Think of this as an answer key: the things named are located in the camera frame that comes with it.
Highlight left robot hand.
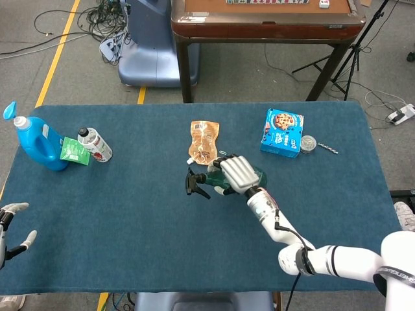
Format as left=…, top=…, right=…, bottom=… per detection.
left=0, top=202, right=38, bottom=270

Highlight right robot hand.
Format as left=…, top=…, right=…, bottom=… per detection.
left=207, top=154, right=262, bottom=197

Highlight green spray bottle black trigger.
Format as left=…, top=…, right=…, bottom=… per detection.
left=185, top=163, right=268, bottom=200

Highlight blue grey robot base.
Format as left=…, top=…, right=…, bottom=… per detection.
left=117, top=0, right=200, bottom=88

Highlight blue detergent bottle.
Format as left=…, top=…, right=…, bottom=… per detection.
left=3, top=101, right=69, bottom=172

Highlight white spray can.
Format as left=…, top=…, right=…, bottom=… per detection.
left=77, top=126, right=113, bottom=163

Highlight orange spout pouch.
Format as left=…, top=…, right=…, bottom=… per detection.
left=186, top=121, right=220, bottom=167

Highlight blue cookie box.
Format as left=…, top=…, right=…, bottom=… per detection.
left=259, top=108, right=305, bottom=159

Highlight round metal tin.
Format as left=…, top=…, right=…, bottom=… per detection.
left=300, top=135, right=318, bottom=153

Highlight green sachet packet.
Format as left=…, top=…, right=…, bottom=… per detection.
left=60, top=136, right=91, bottom=167

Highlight blue table cloth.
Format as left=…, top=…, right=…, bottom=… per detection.
left=0, top=100, right=401, bottom=295

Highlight blue grey robot torso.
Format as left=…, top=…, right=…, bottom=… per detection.
left=134, top=291, right=275, bottom=311

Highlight brown mahjong table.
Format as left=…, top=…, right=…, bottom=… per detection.
left=171, top=0, right=367, bottom=104

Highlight white patterned shoe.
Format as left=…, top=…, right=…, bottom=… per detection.
left=393, top=201, right=415, bottom=231

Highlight black tripod stand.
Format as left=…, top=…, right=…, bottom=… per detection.
left=291, top=0, right=400, bottom=102

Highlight white power strip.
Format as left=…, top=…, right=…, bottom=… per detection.
left=385, top=103, right=415, bottom=126

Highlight row of mahjong tiles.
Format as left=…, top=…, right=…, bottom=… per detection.
left=226, top=0, right=310, bottom=5

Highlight grey power strip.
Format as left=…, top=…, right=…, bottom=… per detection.
left=99, top=31, right=126, bottom=62

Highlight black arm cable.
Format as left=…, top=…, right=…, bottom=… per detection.
left=274, top=209, right=316, bottom=311

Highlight tangled black floor cables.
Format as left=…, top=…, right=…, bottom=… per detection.
left=33, top=0, right=132, bottom=67

